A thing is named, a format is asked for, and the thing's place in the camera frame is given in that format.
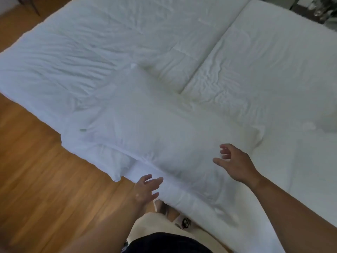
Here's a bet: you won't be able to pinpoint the person's right hand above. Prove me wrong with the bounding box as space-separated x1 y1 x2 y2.
213 144 262 188

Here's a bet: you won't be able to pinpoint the person's right forearm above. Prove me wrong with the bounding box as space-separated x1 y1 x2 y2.
249 174 337 253

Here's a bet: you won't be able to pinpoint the white duvet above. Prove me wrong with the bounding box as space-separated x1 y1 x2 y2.
0 0 254 135

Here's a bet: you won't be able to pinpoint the black and white patterned slipper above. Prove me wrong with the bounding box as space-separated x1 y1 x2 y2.
172 216 192 230

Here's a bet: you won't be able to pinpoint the white mattress sheet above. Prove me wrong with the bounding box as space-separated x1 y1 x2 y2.
126 0 337 253

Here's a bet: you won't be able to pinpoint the clear glass items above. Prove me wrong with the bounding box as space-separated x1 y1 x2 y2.
308 0 337 20

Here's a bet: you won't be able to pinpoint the white pillow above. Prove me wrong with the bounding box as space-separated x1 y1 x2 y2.
61 64 265 208

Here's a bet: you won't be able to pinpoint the person's dark shorts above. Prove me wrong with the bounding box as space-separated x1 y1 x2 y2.
123 232 214 253

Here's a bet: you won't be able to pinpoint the dark wooden furniture leg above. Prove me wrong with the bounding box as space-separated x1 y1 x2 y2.
16 0 41 17

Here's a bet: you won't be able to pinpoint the dark side table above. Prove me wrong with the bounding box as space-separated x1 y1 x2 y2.
289 0 337 24

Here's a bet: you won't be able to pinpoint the person's left hand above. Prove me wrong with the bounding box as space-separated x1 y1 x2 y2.
134 174 164 207

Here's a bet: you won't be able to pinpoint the person's left forearm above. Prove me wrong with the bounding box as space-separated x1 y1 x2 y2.
60 195 144 253

